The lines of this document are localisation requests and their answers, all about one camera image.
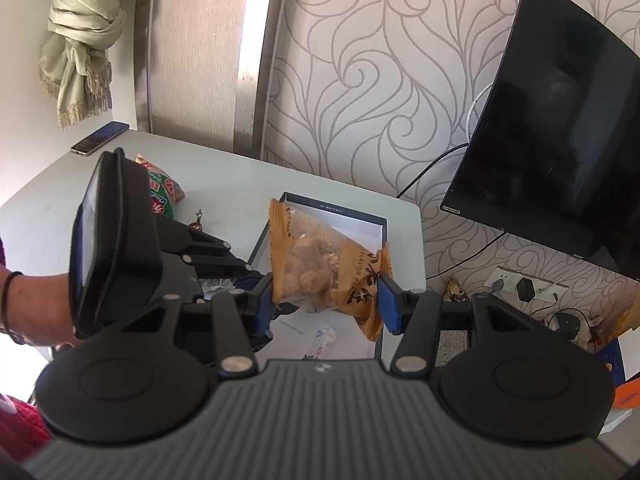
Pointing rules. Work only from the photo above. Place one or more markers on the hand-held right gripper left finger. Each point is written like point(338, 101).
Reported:
point(263, 307)

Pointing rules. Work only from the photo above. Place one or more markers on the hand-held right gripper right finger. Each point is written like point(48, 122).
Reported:
point(390, 307)

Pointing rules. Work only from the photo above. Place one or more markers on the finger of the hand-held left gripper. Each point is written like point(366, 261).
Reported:
point(244, 282)
point(262, 342)

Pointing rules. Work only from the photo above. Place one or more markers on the orange snack packet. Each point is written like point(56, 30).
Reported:
point(320, 265)

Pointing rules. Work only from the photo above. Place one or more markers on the dark blue cardboard box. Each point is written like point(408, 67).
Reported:
point(350, 220)

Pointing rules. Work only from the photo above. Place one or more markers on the person's left forearm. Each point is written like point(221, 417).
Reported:
point(40, 305)

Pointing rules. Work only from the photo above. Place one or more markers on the white candy wrapper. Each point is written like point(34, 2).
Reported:
point(322, 337)

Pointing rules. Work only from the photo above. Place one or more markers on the green snack packet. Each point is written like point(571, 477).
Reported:
point(162, 192)

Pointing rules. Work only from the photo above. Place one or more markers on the small cream gold ornament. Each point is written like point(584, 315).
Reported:
point(456, 290)

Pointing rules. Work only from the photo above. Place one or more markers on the small metal figurine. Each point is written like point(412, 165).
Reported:
point(198, 220)

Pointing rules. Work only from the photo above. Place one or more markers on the dark smartphone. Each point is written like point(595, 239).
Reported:
point(100, 137)

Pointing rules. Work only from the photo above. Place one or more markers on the grey plug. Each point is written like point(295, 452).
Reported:
point(498, 286)

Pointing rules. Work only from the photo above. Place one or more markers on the black wristband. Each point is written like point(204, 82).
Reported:
point(5, 300)

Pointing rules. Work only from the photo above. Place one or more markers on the black plug adapter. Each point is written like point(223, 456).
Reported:
point(525, 290)

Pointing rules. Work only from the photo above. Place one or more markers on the small black device box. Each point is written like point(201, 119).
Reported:
point(567, 325)

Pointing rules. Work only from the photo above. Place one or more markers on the pale green fringed scarf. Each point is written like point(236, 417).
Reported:
point(82, 35)

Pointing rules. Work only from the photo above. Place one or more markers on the blue plastic object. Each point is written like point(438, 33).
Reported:
point(616, 360)

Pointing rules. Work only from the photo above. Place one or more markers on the yellow plastic bag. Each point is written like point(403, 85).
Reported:
point(622, 322)

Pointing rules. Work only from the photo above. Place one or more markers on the black flat monitor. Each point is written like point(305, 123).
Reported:
point(555, 125)

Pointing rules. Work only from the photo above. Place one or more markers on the wall power strip with plugs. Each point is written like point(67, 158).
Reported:
point(547, 289)

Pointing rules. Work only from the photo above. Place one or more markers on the silver metal door frame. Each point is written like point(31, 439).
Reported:
point(250, 60)

